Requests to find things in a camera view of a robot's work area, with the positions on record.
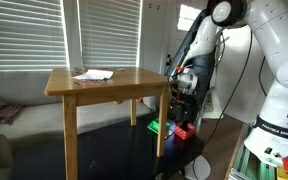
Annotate small wooden table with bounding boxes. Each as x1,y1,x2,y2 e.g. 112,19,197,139
44,67,169,180

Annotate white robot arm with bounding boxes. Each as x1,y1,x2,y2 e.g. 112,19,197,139
166,0,288,167

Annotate light grey sofa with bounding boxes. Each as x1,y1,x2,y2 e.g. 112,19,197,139
0,69,152,180

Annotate black hanging cable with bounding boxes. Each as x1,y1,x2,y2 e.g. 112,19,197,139
192,29,254,180

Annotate white window blinds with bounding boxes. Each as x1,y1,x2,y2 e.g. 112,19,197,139
0,0,143,71

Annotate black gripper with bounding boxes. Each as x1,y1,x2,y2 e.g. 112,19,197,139
169,85,193,124

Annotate red open box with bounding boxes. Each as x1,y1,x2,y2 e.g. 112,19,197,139
175,123,195,140

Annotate green plastic lunch box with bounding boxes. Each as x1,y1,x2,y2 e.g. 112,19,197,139
147,118,171,134

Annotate black floor mat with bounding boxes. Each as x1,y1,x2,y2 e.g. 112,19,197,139
10,113,204,180

